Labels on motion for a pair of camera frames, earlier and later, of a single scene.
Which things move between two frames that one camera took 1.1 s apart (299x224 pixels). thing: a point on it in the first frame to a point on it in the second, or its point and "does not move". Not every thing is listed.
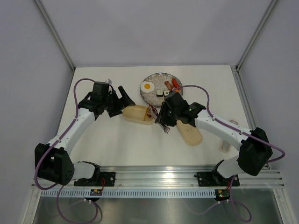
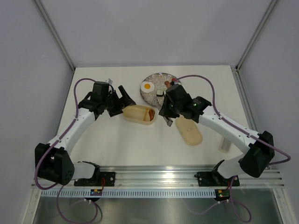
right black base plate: (214, 178) does not move
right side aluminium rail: (248, 109) does not move
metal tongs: (165, 129) to (168, 121)
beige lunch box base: (138, 114) does not move
